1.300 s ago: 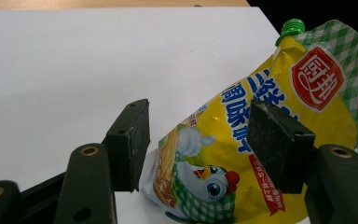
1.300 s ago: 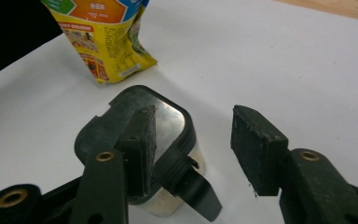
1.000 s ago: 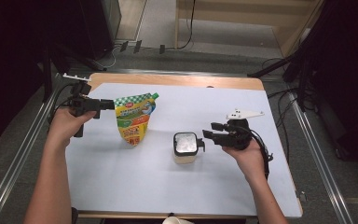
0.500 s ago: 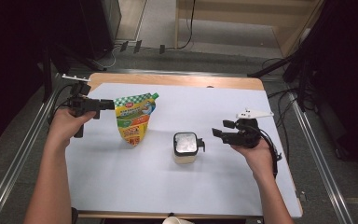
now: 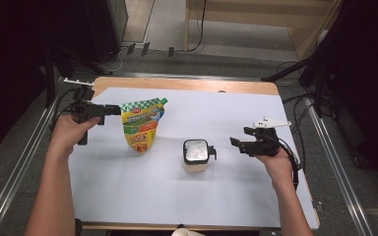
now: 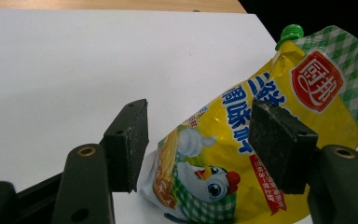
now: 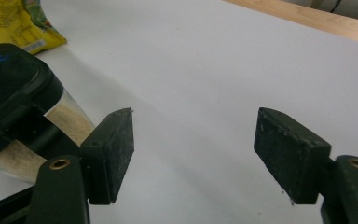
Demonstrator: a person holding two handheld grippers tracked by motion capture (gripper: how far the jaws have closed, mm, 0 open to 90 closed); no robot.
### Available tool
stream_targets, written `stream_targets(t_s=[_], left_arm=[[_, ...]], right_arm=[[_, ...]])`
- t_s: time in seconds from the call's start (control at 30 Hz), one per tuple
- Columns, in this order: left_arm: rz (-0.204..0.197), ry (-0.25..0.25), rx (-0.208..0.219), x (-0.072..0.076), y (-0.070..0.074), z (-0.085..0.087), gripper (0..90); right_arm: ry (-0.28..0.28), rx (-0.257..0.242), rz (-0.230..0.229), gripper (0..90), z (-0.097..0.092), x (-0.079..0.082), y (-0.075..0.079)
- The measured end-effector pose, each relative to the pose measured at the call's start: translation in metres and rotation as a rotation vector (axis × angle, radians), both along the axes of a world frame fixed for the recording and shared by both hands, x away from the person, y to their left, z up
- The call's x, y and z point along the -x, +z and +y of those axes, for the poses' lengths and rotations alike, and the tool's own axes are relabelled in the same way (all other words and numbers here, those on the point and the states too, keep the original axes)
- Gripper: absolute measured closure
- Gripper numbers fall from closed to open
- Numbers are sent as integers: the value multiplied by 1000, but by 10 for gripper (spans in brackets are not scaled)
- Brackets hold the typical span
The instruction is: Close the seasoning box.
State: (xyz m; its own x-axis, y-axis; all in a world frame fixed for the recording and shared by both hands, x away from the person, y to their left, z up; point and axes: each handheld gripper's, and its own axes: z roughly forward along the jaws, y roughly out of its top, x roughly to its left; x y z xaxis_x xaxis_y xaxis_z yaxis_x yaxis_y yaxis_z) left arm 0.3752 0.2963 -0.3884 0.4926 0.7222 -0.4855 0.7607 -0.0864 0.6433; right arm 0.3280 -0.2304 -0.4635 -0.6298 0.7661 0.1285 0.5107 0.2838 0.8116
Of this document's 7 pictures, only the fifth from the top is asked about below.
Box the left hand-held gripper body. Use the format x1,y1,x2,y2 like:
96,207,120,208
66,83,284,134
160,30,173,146
63,77,104,147

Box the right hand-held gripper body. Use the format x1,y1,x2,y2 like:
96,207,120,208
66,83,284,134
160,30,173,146
247,116,292,157

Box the yellow green spout pouch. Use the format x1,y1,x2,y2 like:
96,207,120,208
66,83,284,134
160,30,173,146
120,96,169,155

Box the person's right hand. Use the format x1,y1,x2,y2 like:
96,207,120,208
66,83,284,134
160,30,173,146
255,147,295,194

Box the person's left hand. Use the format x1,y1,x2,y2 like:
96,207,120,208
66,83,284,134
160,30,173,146
48,113,101,157

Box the black metal stand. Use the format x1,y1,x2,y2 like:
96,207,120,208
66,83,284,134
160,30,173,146
43,45,112,109

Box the black tripod stand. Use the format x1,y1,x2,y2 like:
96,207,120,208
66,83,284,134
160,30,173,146
260,32,333,119

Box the black cabinet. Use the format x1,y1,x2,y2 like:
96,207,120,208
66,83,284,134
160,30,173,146
85,0,129,65

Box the black curtain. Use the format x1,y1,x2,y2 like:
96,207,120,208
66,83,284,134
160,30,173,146
0,0,93,160
321,0,378,181

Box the white paper sheet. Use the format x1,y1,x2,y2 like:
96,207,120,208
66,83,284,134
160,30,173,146
67,87,320,230

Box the white round object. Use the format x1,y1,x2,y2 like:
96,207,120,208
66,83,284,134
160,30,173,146
170,227,206,236

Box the black floor cables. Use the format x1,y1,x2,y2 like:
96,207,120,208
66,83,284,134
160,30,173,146
277,60,313,171

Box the white floor cable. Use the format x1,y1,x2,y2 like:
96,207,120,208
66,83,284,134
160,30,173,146
99,48,126,74

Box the metal floor rail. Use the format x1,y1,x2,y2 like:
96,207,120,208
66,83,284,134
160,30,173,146
303,94,375,236
0,77,65,236

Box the black hanging cable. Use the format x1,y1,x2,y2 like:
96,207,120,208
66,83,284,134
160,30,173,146
186,0,209,53

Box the wooden frame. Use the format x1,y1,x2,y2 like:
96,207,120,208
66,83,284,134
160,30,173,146
184,0,344,62

